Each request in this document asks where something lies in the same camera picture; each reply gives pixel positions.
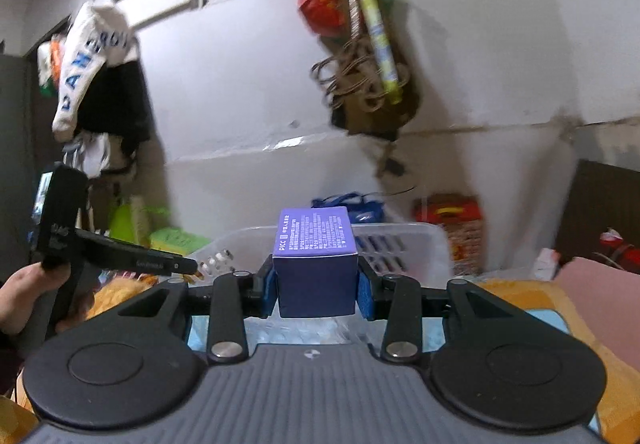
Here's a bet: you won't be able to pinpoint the person's left hand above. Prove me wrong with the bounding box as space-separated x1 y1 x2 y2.
0 263 98 337

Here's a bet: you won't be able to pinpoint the green box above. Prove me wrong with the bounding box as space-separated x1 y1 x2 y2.
150 227 211 255

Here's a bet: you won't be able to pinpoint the hanging rope and bags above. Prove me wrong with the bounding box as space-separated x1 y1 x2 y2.
327 37 421 142

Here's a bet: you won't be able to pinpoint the red gift box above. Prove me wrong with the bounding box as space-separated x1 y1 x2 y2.
412 194 486 275

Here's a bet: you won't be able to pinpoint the yellow-green patterned strap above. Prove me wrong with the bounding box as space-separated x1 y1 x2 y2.
336 0 403 105

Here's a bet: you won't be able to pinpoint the black garment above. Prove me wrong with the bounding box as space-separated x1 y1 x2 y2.
75 59 153 160

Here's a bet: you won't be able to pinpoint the red printed cloth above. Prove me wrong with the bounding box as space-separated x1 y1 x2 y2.
592 227 640 275

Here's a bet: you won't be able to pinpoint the purple cardboard box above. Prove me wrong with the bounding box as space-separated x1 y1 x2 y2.
272 207 359 319

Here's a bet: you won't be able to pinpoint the tan rope bundle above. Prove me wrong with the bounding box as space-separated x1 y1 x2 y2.
310 32 411 112

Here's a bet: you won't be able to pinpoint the blue tote bag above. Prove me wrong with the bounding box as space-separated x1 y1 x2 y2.
311 193 386 225

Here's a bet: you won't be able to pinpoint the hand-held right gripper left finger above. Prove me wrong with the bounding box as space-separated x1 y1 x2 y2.
117 257 279 366

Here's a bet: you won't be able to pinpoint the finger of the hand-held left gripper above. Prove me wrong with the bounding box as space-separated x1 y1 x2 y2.
75 229 199 276

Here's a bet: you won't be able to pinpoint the dark wooden headboard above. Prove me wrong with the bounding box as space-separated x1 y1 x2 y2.
552 158 640 260

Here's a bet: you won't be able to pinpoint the white packet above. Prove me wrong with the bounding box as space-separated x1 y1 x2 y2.
532 247 563 280

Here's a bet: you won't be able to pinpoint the green plastic bag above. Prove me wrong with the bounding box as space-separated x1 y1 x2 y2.
107 197 173 247

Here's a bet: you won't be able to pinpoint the white printed garment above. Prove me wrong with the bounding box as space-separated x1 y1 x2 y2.
51 2 138 142

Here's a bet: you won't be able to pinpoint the dark grey cabinet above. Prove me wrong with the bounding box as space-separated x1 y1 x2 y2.
0 53 41 285

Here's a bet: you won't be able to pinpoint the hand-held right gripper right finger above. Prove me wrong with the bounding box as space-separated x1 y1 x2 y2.
356 258 531 366

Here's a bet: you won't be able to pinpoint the striped garment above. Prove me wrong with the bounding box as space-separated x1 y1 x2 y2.
61 131 138 177

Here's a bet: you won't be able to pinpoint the pink blanket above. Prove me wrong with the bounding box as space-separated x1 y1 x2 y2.
552 257 640 375

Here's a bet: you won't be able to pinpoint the orange blanket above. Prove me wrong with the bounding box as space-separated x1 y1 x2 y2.
0 271 640 444

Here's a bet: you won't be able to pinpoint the clear plastic basket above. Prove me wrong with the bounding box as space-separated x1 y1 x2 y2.
187 223 453 320

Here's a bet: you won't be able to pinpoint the pill blister pack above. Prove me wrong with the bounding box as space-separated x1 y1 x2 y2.
199 248 237 275

